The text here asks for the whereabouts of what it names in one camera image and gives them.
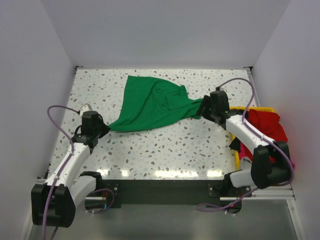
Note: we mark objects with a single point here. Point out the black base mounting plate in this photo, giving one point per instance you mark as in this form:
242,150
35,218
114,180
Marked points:
106,199

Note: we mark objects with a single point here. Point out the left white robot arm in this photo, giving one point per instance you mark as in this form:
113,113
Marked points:
54,202

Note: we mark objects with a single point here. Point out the aluminium frame rail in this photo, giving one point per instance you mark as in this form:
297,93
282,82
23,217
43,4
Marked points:
275,192

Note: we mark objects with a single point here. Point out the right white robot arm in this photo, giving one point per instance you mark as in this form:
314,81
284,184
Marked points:
271,164

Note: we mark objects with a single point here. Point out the red t shirt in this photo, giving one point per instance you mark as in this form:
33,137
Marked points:
268,123

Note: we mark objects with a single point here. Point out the yellow plastic bin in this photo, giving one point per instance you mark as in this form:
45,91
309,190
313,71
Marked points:
266,109

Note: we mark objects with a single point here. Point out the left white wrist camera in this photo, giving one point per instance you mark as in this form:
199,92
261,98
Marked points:
85,108

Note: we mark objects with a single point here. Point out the green t shirt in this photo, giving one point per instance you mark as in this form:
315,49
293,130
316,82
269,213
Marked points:
150,103

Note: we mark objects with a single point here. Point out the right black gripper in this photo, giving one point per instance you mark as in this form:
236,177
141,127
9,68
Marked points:
205,103

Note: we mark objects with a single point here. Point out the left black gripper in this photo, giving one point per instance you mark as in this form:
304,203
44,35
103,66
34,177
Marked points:
106,129

